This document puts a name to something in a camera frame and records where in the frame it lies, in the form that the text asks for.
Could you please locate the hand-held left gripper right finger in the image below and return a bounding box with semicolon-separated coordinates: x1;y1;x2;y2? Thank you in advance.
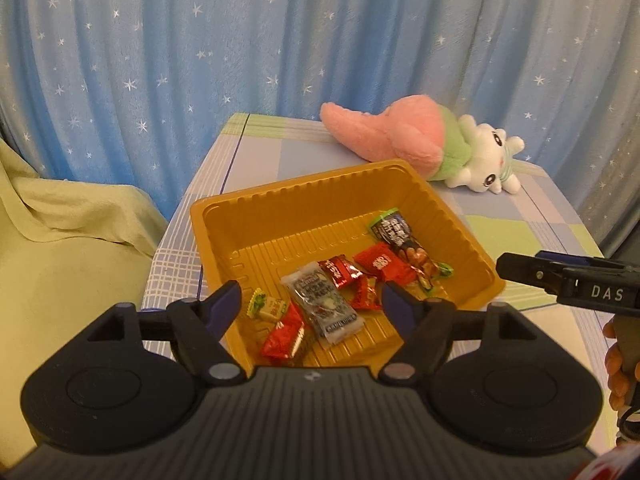
379;280;544;385

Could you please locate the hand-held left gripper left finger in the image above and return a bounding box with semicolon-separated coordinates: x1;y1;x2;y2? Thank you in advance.
85;280;247;386

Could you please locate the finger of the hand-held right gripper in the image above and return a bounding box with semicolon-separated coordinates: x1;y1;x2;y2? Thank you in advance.
496;250;568;295

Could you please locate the yellow candy packet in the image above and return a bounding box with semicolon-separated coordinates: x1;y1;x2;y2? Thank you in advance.
246;287;291;322

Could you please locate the plain red snack packet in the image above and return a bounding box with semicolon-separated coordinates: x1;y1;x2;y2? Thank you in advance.
354;241;416;286

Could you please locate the red brown printed snack packet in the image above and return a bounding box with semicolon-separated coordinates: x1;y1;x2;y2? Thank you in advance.
260;302;307;361

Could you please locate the small red dark candy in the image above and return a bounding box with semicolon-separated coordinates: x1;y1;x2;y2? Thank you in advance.
317;254;363;290

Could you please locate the dark nut snack packet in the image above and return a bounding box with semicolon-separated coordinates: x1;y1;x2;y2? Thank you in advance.
369;207;457;293

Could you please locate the golden plastic tray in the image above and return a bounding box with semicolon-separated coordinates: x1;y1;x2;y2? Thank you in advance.
190;158;507;376

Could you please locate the silver grey snack packet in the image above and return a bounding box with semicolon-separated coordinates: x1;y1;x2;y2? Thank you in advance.
280;261;363;351

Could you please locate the person's right hand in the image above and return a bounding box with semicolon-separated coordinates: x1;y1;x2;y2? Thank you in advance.
602;319;633;412

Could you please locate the red twisted candy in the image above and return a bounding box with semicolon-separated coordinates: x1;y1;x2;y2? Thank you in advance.
350;276;383;313

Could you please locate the light green cloth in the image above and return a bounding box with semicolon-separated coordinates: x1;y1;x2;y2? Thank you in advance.
0;137;171;466

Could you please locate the plaid tablecloth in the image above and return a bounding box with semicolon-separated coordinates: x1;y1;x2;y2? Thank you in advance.
140;112;626;456

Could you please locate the pink green white plush toy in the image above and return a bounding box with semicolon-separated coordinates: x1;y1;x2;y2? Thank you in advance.
320;94;527;196

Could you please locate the red white patterned clothing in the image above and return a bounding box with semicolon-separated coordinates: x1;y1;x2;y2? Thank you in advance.
575;447;640;480

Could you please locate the blue star curtain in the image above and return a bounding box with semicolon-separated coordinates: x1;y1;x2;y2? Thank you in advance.
0;0;640;261

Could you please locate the black cable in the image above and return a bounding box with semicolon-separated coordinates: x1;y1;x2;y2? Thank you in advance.
617;404;640;442

